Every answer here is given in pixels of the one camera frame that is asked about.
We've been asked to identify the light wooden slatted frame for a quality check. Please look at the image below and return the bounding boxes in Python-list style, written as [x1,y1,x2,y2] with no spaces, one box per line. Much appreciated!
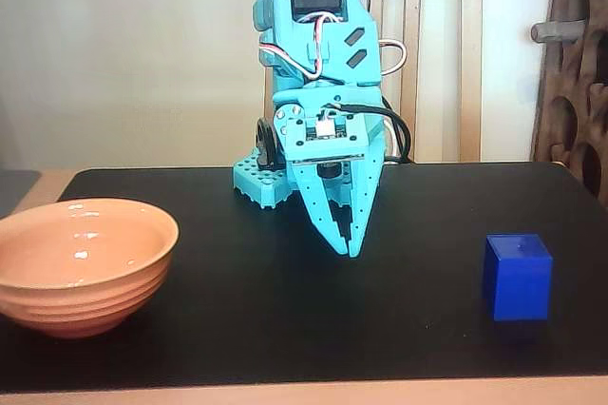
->
[265,0,484,164]

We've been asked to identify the black table mat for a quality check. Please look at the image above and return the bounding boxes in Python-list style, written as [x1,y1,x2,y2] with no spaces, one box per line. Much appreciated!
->
[0,162,608,395]

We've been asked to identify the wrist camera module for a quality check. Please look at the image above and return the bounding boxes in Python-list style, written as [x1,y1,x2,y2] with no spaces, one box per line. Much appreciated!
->
[283,114,368,183]

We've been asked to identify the blue cube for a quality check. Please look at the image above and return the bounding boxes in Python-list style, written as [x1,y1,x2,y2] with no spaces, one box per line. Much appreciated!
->
[483,232,555,323]

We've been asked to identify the black camera cable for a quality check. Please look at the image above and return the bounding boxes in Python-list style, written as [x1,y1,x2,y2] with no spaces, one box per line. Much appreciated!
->
[339,101,415,164]

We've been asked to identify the turquoise gripper finger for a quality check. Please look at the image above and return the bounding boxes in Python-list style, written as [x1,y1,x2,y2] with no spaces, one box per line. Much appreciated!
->
[274,106,351,256]
[347,118,384,260]

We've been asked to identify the grey cylindrical peg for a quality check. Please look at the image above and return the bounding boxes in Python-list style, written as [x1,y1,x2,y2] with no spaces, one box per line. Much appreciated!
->
[530,19,588,45]

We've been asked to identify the turquoise gripper body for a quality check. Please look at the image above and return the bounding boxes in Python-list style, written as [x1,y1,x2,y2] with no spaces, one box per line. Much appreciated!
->
[273,85,385,128]

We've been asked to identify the brown perforated wooden rack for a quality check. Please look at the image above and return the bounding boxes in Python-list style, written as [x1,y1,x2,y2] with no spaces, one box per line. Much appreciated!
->
[529,0,608,209]

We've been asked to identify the white red servo wires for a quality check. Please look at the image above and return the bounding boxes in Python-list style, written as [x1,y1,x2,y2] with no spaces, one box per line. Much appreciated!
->
[258,0,409,84]

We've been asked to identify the orange ribbed bowl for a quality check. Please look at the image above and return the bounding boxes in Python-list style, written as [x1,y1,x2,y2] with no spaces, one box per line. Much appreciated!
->
[0,199,181,339]

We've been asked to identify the black clamp knob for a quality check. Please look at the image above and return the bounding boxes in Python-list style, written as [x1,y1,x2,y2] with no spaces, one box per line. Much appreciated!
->
[255,116,280,172]

